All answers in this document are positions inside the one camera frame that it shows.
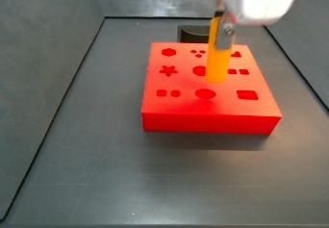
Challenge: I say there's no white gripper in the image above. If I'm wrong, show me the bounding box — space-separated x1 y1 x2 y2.
214 0 295 50

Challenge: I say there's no yellow oval peg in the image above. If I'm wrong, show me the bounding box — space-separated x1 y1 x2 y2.
206 16 233 84

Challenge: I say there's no red block with shaped holes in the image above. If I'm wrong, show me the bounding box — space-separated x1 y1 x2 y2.
142 42 281 135

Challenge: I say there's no black bracket block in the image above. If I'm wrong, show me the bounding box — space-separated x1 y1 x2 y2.
178 25 210 43

